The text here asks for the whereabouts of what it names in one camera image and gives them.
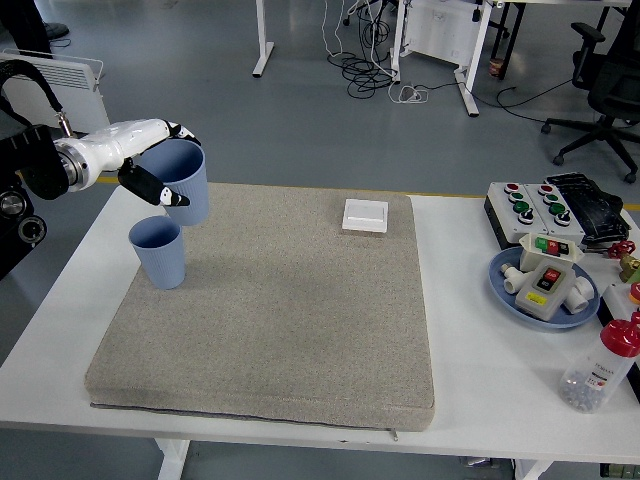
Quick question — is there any clear bottle red cap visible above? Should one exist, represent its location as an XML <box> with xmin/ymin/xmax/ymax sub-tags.
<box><xmin>558</xmin><ymin>312</ymin><xmax>640</xmax><ymax>414</ymax></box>

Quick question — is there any white four-button control box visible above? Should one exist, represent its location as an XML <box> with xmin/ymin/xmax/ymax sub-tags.
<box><xmin>530</xmin><ymin>182</ymin><xmax>586</xmax><ymax>246</ymax></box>
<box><xmin>483</xmin><ymin>182</ymin><xmax>551</xmax><ymax>251</ymax></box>

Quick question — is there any brass valve red handle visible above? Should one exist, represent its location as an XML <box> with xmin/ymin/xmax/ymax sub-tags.
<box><xmin>607</xmin><ymin>240</ymin><xmax>640</xmax><ymax>284</ymax></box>

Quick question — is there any person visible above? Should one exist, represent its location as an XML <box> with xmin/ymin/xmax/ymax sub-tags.
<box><xmin>0</xmin><ymin>0</ymin><xmax>54</xmax><ymax>59</ymax></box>

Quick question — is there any white coiled cable with plug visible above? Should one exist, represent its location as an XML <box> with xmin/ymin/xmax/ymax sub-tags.
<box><xmin>387</xmin><ymin>82</ymin><xmax>430</xmax><ymax>106</ymax></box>

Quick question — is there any white table leg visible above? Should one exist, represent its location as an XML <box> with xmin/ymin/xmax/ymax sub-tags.
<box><xmin>153</xmin><ymin>438</ymin><xmax>191</xmax><ymax>480</ymax></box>
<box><xmin>513</xmin><ymin>458</ymin><xmax>556</xmax><ymax>480</ymax></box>

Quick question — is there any white pipe coupling fitting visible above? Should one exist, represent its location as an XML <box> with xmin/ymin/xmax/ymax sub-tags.
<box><xmin>564</xmin><ymin>275</ymin><xmax>597</xmax><ymax>315</ymax></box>

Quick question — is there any white hanging cable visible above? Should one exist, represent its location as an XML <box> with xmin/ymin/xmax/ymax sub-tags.
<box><xmin>319</xmin><ymin>0</ymin><xmax>347</xmax><ymax>59</ymax></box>

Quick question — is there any white electric panel heater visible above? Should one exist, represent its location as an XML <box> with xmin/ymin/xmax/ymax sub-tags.
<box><xmin>0</xmin><ymin>48</ymin><xmax>111</xmax><ymax>136</ymax></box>

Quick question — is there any black office chair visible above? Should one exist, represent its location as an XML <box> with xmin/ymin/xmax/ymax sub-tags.
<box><xmin>540</xmin><ymin>0</ymin><xmax>640</xmax><ymax>184</ymax></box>

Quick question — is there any blue ribbed plastic cup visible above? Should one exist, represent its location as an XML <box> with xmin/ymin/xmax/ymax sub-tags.
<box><xmin>128</xmin><ymin>215</ymin><xmax>187</xmax><ymax>290</ymax></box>
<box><xmin>139</xmin><ymin>138</ymin><xmax>209</xmax><ymax>227</ymax></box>

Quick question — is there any cream three-button switch box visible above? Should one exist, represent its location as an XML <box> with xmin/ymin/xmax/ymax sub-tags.
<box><xmin>516</xmin><ymin>232</ymin><xmax>585</xmax><ymax>274</ymax></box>

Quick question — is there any white pipe tee fitting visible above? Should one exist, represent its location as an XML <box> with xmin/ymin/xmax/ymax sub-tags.
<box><xmin>500</xmin><ymin>262</ymin><xmax>526</xmax><ymax>297</ymax></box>

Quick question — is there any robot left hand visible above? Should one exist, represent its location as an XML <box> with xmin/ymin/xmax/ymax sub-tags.
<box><xmin>74</xmin><ymin>118</ymin><xmax>203</xmax><ymax>207</ymax></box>

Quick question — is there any grey-brown mat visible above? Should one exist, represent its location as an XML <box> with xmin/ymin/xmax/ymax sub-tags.
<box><xmin>83</xmin><ymin>181</ymin><xmax>436</xmax><ymax>433</ymax></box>

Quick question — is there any grey two-button switch box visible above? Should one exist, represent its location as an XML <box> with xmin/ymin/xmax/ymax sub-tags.
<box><xmin>514</xmin><ymin>262</ymin><xmax>575</xmax><ymax>321</ymax></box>

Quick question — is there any black ribbed foot pedal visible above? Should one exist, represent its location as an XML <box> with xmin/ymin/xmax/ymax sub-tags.
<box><xmin>543</xmin><ymin>172</ymin><xmax>632</xmax><ymax>251</ymax></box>

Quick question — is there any red emergency stop button box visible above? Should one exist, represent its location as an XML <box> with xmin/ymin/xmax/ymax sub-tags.
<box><xmin>597</xmin><ymin>282</ymin><xmax>640</xmax><ymax>331</ymax></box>

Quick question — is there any black desk leg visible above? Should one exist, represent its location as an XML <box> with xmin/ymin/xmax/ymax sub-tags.
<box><xmin>487</xmin><ymin>1</ymin><xmax>525</xmax><ymax>80</ymax></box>

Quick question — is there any blue plate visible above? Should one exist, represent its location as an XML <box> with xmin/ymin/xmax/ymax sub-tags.
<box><xmin>487</xmin><ymin>246</ymin><xmax>601</xmax><ymax>332</ymax></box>

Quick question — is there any black cable bundle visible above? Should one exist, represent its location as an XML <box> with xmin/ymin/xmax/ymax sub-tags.
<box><xmin>327</xmin><ymin>0</ymin><xmax>401</xmax><ymax>100</ymax></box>

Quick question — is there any white wall switch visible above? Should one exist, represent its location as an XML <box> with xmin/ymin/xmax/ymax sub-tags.
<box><xmin>341</xmin><ymin>198</ymin><xmax>391</xmax><ymax>234</ymax></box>

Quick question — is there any long black floor cable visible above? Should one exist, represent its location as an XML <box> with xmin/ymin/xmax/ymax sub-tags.
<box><xmin>422</xmin><ymin>79</ymin><xmax>571</xmax><ymax>125</ymax></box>

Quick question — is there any white desk leg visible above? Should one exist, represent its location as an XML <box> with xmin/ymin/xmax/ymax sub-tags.
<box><xmin>388</xmin><ymin>0</ymin><xmax>412</xmax><ymax>84</ymax></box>
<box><xmin>452</xmin><ymin>0</ymin><xmax>494</xmax><ymax>118</ymax></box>
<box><xmin>252</xmin><ymin>0</ymin><xmax>275</xmax><ymax>78</ymax></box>

